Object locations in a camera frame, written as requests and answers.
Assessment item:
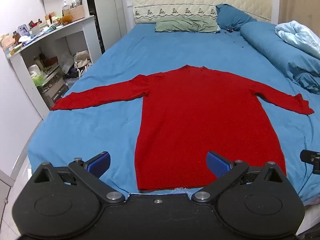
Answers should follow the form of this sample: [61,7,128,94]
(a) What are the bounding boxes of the blue and white box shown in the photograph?
[17,24,31,37]

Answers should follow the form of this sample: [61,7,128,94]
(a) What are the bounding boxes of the white cloth bag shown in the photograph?
[74,50,91,69]

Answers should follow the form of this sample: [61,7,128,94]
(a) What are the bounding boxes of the blue pillow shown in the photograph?
[215,4,257,31]

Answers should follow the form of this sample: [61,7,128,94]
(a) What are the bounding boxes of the green and white plastic pack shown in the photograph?
[28,64,47,87]

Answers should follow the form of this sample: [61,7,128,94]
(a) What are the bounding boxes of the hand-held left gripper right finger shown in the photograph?
[191,151,288,204]

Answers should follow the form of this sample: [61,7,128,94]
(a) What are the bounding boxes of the wicker basket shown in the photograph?
[69,4,85,21]

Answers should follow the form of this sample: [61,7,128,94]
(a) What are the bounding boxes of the white shelf desk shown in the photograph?
[6,15,103,120]

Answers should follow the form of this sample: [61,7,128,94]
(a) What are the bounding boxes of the red knit sweater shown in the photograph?
[51,65,315,191]

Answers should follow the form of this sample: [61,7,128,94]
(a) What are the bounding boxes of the bed with blue sheet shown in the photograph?
[27,21,320,205]

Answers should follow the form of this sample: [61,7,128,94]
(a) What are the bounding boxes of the grey and white wardrobe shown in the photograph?
[84,0,137,55]

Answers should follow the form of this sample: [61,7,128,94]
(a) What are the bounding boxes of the green pillow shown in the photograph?
[154,14,218,33]

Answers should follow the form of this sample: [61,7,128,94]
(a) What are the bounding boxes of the cream quilted headboard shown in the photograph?
[132,0,272,25]

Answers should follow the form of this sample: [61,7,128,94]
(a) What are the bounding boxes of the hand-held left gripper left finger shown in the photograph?
[33,151,126,204]

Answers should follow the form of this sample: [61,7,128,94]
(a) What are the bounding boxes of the light blue blanket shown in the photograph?
[275,20,320,60]

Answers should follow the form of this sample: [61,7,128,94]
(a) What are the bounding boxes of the rolled blue duvet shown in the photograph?
[239,21,320,94]

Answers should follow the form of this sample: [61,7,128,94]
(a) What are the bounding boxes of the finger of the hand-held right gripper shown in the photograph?
[300,149,320,175]

